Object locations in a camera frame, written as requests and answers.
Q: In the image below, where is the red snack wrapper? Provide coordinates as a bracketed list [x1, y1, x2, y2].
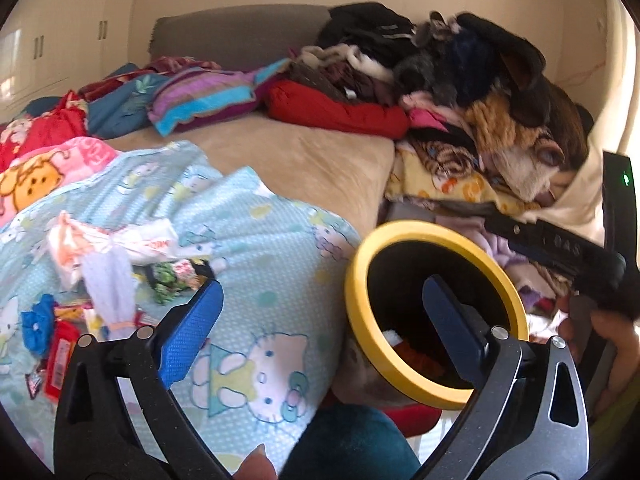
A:
[43, 321, 80, 404]

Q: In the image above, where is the white foam net sleeve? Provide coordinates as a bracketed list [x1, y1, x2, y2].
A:
[80, 247, 136, 338]

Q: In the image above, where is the green black snack wrapper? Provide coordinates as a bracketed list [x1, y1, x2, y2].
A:
[143, 259, 215, 304]

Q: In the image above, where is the white plastic bag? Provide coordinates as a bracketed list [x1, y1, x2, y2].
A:
[46, 211, 180, 289]

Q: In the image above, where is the brown chocolate bar wrapper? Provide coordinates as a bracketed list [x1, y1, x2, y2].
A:
[25, 370, 46, 400]

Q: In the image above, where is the yellow rimmed black trash bin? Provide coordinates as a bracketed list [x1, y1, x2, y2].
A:
[345, 220, 528, 410]

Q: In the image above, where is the person's right hand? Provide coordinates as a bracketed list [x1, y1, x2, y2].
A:
[556, 296, 639, 418]

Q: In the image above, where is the person's left hand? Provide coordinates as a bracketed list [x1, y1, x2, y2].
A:
[233, 443, 278, 480]

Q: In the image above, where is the lilac fleece garment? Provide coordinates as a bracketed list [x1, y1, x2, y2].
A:
[435, 216, 556, 311]

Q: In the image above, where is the light blue Hello Kitty blanket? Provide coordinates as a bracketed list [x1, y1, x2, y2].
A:
[1, 142, 360, 469]

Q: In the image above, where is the yellow cartoon blanket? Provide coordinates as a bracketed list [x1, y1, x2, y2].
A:
[384, 141, 541, 216]

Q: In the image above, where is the pile of dark clothes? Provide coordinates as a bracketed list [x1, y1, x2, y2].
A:
[290, 1, 597, 204]

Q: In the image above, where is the pink cartoon bear blanket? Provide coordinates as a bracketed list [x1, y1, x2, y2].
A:
[1, 136, 119, 226]

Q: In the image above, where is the beige bed sheet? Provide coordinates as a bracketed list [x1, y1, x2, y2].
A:
[108, 113, 395, 237]

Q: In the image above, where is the red floral quilt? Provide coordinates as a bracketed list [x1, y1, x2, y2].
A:
[1, 91, 88, 171]

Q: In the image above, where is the blue leaf pattern quilt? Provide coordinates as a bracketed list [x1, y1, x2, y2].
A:
[24, 62, 172, 140]

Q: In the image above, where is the purple striped pillow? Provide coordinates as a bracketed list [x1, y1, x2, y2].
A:
[148, 58, 291, 136]

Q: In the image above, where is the red cushion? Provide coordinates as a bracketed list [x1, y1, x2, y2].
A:
[265, 80, 410, 141]

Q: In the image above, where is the white glossy wardrobe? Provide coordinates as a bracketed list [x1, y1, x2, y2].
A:
[1, 0, 134, 122]

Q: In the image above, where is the grey headboard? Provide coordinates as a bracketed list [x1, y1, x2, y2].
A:
[148, 4, 330, 72]

